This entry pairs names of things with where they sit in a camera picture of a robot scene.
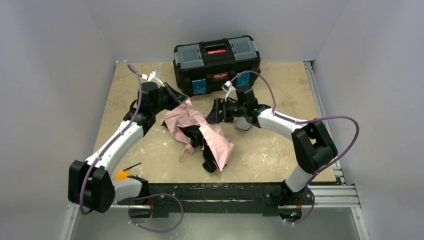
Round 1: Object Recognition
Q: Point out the black plastic toolbox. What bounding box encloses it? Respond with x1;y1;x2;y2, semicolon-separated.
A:
173;35;261;97

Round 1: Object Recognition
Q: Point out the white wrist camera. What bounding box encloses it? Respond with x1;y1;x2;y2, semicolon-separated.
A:
221;80;236;102
141;68;165;88

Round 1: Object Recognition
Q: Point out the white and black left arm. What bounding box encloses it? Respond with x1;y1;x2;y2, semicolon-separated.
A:
67;82;189;215

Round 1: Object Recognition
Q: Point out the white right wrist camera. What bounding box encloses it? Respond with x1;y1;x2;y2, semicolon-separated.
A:
221;80;236;102

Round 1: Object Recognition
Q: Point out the pink and black folding umbrella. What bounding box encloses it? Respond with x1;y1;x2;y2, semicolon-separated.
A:
162;99;235;173

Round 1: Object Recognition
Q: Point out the grey umbrella case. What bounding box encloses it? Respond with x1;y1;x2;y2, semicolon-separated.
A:
233;117;253;131

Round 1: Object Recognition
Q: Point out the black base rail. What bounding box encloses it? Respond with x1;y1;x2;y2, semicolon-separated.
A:
117;181;316;220

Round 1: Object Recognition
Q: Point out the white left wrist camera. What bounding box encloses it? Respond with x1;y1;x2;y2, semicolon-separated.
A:
141;68;165;88

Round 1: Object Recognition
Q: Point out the orange object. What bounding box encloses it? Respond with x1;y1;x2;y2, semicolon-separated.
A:
115;170;130;181

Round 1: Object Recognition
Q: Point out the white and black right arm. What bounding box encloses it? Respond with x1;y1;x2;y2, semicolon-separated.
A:
206;85;338;201

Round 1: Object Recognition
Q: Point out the black pen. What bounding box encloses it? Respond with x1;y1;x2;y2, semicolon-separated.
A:
122;162;142;172

